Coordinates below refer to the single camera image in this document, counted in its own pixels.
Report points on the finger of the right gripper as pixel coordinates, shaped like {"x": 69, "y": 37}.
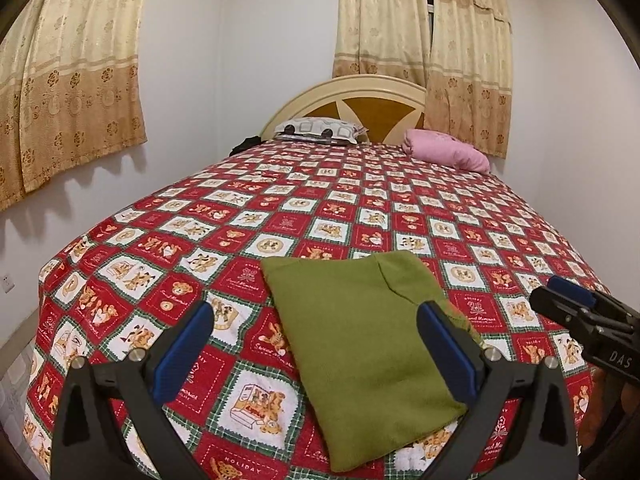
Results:
{"x": 584, "y": 296}
{"x": 553, "y": 306}

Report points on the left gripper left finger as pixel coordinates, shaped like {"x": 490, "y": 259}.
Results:
{"x": 87, "y": 442}

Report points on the green striped knit sweater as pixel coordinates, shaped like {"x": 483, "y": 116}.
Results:
{"x": 351, "y": 328}

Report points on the red patchwork teddy bedspread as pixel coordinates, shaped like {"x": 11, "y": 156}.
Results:
{"x": 242, "y": 412}

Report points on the pink pillow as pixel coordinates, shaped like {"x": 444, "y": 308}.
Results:
{"x": 442, "y": 149}

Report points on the beige window curtain right panel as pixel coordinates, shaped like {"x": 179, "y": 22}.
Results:
{"x": 470, "y": 76}

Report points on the beige window curtain panel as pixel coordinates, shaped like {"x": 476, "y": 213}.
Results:
{"x": 383, "y": 37}
{"x": 470, "y": 76}

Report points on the cream wooden headboard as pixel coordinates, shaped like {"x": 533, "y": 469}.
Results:
{"x": 386, "y": 106}

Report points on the grey patterned pillow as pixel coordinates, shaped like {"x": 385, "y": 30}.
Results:
{"x": 322, "y": 130}

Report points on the beige window curtain left panel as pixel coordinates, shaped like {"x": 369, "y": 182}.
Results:
{"x": 383, "y": 37}

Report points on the dark item beside pillow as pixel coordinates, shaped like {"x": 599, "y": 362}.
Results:
{"x": 246, "y": 144}

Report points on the white wall socket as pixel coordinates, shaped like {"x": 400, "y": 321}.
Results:
{"x": 6, "y": 283}

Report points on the beige left wall curtain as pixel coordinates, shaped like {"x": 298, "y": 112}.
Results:
{"x": 69, "y": 89}

